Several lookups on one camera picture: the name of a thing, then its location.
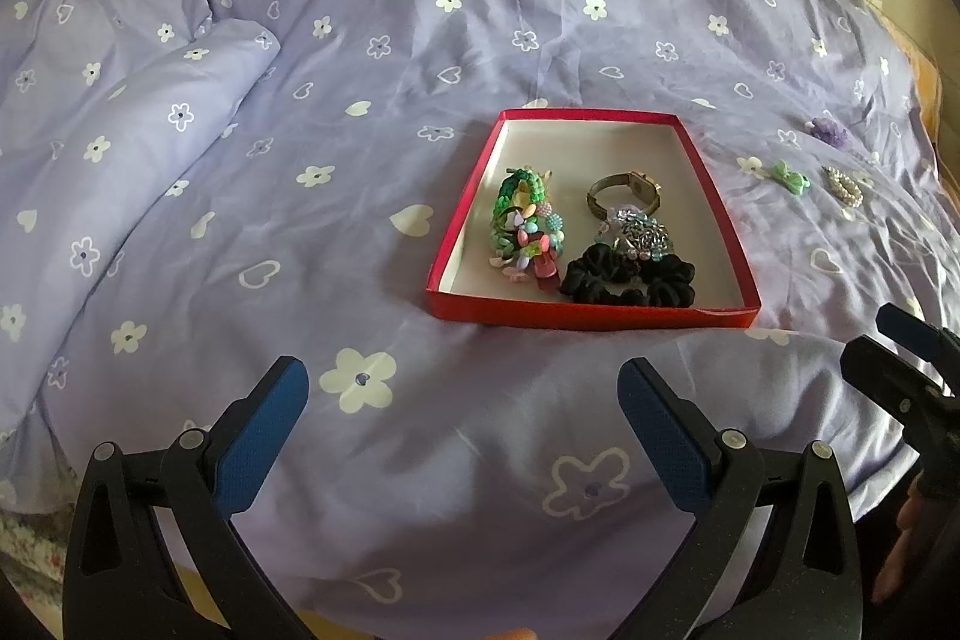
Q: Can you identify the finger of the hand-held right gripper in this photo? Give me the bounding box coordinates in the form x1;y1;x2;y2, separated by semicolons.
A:
840;336;960;435
876;302;960;387

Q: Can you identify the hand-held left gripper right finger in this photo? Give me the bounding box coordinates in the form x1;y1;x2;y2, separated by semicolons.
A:
615;356;865;640

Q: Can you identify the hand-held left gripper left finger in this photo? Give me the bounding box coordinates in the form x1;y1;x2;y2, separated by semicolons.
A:
64;355;312;640

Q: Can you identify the black scrunchie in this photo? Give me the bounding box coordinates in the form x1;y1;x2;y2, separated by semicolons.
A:
561;244;697;310

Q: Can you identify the red snap hair clip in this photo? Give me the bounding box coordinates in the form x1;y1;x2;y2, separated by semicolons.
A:
529;251;563;293

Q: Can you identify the silver beaded hair accessory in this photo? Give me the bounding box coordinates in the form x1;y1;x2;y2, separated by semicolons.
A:
596;205;676;265

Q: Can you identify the red cardboard box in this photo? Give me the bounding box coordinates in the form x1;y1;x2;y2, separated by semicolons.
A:
426;107;763;332

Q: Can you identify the colourful beaded hair accessory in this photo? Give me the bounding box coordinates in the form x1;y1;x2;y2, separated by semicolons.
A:
487;197;572;283

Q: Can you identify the gold wrist watch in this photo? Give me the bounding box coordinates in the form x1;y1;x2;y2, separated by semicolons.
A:
585;169;665;221

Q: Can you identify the green braided hair tie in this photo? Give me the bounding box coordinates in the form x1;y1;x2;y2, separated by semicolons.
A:
491;164;557;236

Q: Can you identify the person's right hand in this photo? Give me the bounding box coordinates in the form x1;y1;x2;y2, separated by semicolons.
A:
879;471;931;605

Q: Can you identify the pearl hair clip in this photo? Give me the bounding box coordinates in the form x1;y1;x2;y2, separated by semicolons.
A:
821;164;863;208

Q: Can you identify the green bow hair clip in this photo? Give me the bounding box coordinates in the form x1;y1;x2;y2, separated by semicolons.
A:
766;160;811;195

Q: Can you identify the purple flower hair accessory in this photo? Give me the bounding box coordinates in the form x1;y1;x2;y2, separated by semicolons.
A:
804;116;852;150

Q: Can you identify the purple floral blanket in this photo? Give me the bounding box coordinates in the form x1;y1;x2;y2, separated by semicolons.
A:
0;0;946;633

